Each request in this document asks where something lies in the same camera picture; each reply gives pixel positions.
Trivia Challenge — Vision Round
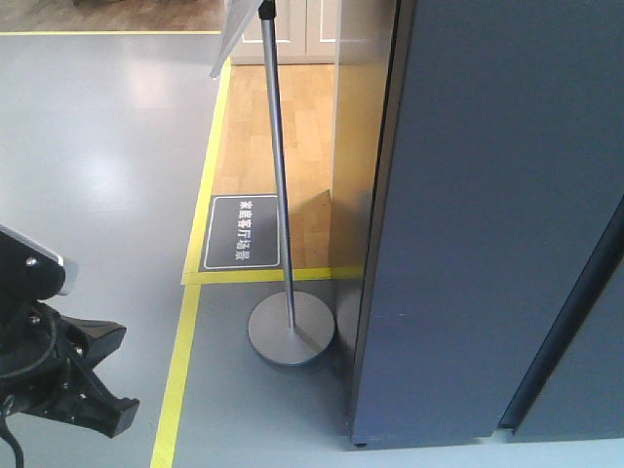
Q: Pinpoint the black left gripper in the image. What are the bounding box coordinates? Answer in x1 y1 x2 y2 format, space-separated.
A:
0 297 141 440

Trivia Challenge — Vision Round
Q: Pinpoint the dark floor label sign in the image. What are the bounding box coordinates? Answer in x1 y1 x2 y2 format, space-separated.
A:
200 194 281 272

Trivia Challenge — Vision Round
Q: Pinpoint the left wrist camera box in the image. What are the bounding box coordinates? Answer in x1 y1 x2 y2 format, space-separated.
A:
1 225 79 300

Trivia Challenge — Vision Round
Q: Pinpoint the white double door wardrobe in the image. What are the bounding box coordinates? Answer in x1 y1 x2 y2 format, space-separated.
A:
230 0 341 65

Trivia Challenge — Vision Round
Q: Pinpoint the grey sign board stand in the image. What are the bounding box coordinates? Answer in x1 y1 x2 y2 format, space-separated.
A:
209 0 336 367

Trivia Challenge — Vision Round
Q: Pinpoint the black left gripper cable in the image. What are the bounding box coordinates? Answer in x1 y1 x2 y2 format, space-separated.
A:
0 306 61 468

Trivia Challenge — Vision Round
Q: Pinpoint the yellow floor tape line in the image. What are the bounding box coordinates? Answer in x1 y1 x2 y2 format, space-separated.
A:
1 32 356 467

